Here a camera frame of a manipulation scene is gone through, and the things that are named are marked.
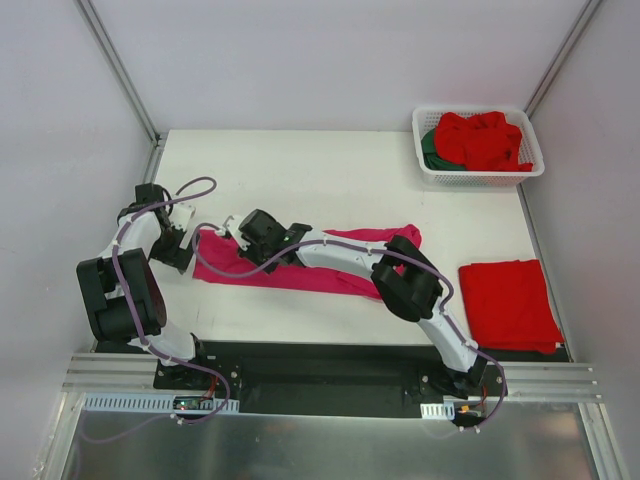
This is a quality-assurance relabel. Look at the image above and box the pink t shirt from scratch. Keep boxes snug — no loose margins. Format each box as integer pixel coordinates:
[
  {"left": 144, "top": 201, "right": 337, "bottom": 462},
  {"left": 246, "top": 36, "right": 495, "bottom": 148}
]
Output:
[{"left": 192, "top": 224, "right": 423, "bottom": 300}]

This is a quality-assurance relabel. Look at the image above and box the white plastic laundry basket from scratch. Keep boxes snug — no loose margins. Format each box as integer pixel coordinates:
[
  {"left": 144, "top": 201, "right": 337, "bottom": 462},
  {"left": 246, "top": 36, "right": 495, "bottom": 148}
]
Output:
[{"left": 411, "top": 105, "right": 545, "bottom": 188}]

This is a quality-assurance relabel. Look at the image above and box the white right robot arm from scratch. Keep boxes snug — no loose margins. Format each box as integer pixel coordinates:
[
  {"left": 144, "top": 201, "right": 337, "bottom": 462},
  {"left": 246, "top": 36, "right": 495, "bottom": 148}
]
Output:
[{"left": 225, "top": 209, "right": 487, "bottom": 399}]

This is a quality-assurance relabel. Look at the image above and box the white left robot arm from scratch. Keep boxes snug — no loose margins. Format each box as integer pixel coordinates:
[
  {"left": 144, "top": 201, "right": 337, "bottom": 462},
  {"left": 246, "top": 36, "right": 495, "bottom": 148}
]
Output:
[{"left": 76, "top": 183, "right": 212, "bottom": 389}]

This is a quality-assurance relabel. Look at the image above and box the green t shirt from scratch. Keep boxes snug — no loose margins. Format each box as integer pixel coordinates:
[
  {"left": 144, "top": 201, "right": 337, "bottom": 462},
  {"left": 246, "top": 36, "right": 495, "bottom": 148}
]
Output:
[{"left": 421, "top": 129, "right": 466, "bottom": 171}]

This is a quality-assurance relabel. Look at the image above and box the red crumpled t shirt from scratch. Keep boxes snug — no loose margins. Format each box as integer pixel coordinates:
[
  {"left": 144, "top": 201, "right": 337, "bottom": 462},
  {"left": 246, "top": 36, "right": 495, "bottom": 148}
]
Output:
[{"left": 433, "top": 111, "right": 533, "bottom": 172}]

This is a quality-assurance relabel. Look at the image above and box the folded red t shirt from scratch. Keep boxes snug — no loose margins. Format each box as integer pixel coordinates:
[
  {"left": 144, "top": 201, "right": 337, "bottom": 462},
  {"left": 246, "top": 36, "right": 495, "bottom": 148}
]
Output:
[{"left": 458, "top": 260, "right": 564, "bottom": 354}]

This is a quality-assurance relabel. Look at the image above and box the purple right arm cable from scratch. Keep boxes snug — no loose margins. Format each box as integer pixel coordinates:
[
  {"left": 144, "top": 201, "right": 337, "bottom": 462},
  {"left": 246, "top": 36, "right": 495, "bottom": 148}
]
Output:
[{"left": 191, "top": 222, "right": 509, "bottom": 428}]

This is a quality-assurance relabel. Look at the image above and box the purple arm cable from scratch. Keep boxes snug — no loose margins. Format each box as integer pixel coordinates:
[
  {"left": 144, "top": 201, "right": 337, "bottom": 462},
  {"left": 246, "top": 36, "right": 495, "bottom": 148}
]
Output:
[
  {"left": 191, "top": 222, "right": 509, "bottom": 428},
  {"left": 78, "top": 177, "right": 233, "bottom": 443}
]

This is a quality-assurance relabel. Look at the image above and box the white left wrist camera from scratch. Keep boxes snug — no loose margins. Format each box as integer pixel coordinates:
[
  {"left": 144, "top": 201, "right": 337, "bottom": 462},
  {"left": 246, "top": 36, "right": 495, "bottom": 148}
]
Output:
[{"left": 169, "top": 203, "right": 196, "bottom": 231}]

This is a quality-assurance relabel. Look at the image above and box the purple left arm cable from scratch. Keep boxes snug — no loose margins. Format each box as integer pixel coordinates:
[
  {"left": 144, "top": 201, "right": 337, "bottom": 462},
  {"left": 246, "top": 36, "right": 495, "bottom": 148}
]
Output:
[{"left": 78, "top": 177, "right": 233, "bottom": 443}]

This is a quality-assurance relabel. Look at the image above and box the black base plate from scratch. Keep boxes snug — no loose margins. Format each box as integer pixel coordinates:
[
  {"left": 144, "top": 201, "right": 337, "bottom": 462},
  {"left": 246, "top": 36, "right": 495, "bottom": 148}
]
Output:
[{"left": 153, "top": 341, "right": 502, "bottom": 418}]

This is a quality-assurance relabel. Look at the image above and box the aluminium frame rail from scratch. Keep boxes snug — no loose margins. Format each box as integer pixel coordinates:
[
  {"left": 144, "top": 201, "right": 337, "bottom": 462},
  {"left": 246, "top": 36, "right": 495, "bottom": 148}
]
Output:
[{"left": 63, "top": 344, "right": 604, "bottom": 420}]

